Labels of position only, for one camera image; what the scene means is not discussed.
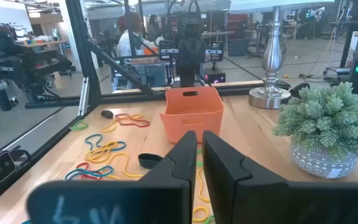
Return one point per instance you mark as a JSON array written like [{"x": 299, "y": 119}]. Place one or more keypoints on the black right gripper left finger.
[{"x": 166, "y": 199}]

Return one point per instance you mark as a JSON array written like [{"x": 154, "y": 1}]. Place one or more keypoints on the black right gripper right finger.
[{"x": 259, "y": 199}]

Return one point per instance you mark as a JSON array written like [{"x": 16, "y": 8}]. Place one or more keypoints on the yellow rubber band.
[
  {"x": 199, "y": 186},
  {"x": 126, "y": 168},
  {"x": 200, "y": 208},
  {"x": 109, "y": 127},
  {"x": 101, "y": 152}
]

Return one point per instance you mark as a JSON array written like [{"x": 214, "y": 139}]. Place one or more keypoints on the wide black rubber band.
[{"x": 143, "y": 161}]

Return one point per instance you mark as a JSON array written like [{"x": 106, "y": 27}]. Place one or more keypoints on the green rubber band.
[
  {"x": 209, "y": 219},
  {"x": 75, "y": 127},
  {"x": 199, "y": 163}
]

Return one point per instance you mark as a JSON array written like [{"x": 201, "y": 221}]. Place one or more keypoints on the red rubber band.
[
  {"x": 135, "y": 124},
  {"x": 82, "y": 165}
]

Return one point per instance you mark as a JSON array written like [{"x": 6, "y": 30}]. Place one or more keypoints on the small black block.
[{"x": 107, "y": 114}]

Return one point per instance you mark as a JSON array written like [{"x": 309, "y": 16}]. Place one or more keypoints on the neighbouring black robot arm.
[{"x": 17, "y": 65}]

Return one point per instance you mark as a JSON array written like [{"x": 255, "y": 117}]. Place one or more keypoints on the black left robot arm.
[{"x": 187, "y": 76}]

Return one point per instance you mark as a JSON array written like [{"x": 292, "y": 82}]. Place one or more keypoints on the orange plastic bin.
[{"x": 191, "y": 124}]

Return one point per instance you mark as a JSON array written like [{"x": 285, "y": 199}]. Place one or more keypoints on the black box with label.
[
  {"x": 214, "y": 51},
  {"x": 168, "y": 49}
]

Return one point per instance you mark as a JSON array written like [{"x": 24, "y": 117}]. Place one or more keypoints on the black controller box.
[{"x": 214, "y": 77}]

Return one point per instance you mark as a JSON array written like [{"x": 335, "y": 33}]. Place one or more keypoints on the person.
[
  {"x": 126, "y": 43},
  {"x": 154, "y": 28}
]

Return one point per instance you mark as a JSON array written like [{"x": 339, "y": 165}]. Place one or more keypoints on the grey storage crate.
[{"x": 238, "y": 46}]

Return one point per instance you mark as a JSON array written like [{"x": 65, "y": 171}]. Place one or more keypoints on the table lamp white shade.
[{"x": 270, "y": 62}]

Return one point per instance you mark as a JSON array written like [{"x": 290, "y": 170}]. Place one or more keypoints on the green plant in grey pot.
[{"x": 325, "y": 124}]

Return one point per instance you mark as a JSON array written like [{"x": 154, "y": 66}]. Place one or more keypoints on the black standing desk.
[{"x": 346, "y": 40}]

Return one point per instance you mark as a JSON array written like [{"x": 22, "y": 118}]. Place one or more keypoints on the black aluminium table frame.
[{"x": 82, "y": 46}]

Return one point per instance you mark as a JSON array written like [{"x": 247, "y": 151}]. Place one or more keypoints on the silver aluminium bracket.
[{"x": 83, "y": 96}]

